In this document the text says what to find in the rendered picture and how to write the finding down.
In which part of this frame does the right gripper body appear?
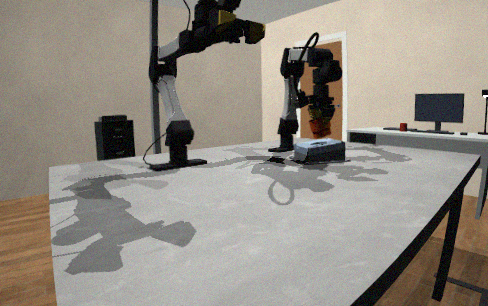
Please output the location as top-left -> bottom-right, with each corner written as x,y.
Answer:
205,8 -> 263,44

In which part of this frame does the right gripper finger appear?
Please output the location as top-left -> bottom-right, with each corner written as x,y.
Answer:
215,10 -> 236,35
249,21 -> 265,43

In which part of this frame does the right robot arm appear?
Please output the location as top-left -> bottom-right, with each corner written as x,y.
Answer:
149,0 -> 241,171

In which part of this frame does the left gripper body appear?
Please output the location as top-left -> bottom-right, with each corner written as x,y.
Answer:
308,85 -> 335,118

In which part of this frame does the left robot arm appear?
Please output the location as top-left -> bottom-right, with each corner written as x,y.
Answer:
268,47 -> 342,153

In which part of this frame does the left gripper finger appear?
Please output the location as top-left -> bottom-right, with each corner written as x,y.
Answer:
309,109 -> 320,119
318,109 -> 332,125

